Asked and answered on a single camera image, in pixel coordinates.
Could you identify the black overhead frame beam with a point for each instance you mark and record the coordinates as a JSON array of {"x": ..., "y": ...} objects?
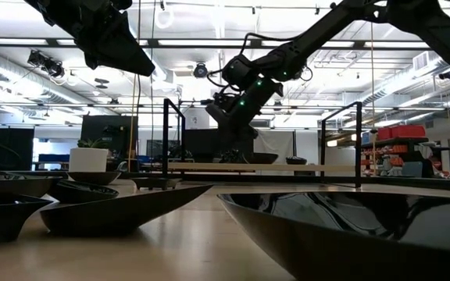
[{"x": 51, "y": 41}]

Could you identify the black partition panel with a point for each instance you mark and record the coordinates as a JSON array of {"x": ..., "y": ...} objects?
[
  {"x": 10, "y": 148},
  {"x": 201, "y": 142}
]

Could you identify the black leaf-shaped mini plate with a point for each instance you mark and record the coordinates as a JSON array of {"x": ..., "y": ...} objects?
[
  {"x": 263, "y": 158},
  {"x": 14, "y": 186},
  {"x": 94, "y": 177},
  {"x": 326, "y": 250}
]

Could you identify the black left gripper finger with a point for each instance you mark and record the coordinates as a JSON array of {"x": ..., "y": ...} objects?
[{"x": 119, "y": 48}]

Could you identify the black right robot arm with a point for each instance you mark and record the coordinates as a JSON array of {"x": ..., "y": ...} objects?
[{"x": 318, "y": 35}]

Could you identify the storage rack with bins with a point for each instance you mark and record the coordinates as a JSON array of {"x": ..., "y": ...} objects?
[{"x": 404, "y": 160}]

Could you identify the round black overhead camera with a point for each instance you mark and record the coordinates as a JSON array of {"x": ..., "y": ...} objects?
[{"x": 200, "y": 70}]

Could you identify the white pot with succulent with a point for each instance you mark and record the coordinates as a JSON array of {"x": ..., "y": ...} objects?
[{"x": 88, "y": 160}]

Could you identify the black security camera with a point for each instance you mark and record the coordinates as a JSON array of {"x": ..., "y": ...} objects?
[{"x": 447, "y": 74}]

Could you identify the red storage bin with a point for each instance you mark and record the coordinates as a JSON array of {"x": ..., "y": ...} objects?
[{"x": 401, "y": 132}]

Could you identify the black ceiling spotlight cluster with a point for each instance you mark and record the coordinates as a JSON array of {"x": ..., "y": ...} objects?
[{"x": 49, "y": 67}]

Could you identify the small dark monitor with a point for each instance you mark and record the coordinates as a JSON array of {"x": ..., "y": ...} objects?
[{"x": 154, "y": 148}]

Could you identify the black teardrop mini plate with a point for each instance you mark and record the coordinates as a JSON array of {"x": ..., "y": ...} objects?
[
  {"x": 111, "y": 214},
  {"x": 82, "y": 194},
  {"x": 296, "y": 160}
]

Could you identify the white hanging cloth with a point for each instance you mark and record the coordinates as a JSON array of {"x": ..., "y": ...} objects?
[{"x": 273, "y": 146}]

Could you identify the black background metal frame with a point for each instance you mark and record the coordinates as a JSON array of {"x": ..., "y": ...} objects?
[{"x": 193, "y": 102}]

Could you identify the wooden riser shelf black legs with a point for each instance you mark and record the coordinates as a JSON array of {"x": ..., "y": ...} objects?
[{"x": 272, "y": 167}]

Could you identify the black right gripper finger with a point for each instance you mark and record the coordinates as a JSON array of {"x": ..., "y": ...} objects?
[{"x": 240, "y": 140}]

